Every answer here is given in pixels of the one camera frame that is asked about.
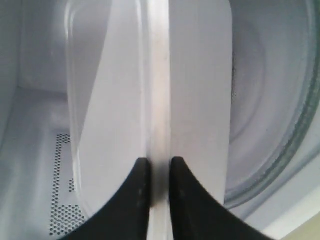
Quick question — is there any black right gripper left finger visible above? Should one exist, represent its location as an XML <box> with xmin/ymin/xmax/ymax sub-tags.
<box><xmin>63</xmin><ymin>158</ymin><xmax>152</xmax><ymax>240</ymax></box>

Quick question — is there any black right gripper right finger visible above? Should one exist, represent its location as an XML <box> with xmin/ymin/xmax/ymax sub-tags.
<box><xmin>169</xmin><ymin>156</ymin><xmax>262</xmax><ymax>240</ymax></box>

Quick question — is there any white plastic lidded container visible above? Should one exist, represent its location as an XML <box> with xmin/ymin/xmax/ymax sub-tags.
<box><xmin>64</xmin><ymin>0</ymin><xmax>233</xmax><ymax>240</ymax></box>

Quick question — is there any white Midea microwave body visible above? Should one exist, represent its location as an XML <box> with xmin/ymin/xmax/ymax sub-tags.
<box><xmin>0</xmin><ymin>0</ymin><xmax>320</xmax><ymax>240</ymax></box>

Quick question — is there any glass turntable plate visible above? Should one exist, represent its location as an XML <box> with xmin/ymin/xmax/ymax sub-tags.
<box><xmin>224</xmin><ymin>0</ymin><xmax>320</xmax><ymax>209</ymax></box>

